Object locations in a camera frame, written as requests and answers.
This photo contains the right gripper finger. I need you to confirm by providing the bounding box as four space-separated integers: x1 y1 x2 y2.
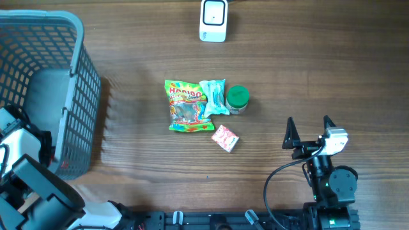
282 117 301 149
323 115 336 130

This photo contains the small red snack packet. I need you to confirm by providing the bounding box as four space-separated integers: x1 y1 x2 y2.
212 125 239 153

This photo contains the green lid jar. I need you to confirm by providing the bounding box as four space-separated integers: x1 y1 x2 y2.
226 85 250 114

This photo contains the teal tissue packet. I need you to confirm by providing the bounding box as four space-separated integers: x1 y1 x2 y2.
199 79 230 118

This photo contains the green Haribo gummy bag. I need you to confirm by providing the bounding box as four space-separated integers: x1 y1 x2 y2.
164 80 215 132

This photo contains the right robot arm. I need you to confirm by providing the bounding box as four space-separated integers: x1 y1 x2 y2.
282 116 360 230

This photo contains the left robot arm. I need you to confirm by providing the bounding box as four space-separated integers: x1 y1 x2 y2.
1 105 138 229

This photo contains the white barcode scanner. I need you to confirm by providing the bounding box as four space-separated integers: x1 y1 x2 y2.
199 0 228 43

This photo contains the grey plastic shopping basket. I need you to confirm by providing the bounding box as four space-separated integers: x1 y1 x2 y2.
1 10 101 180

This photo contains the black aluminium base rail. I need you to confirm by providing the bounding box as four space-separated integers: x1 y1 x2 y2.
127 209 361 230

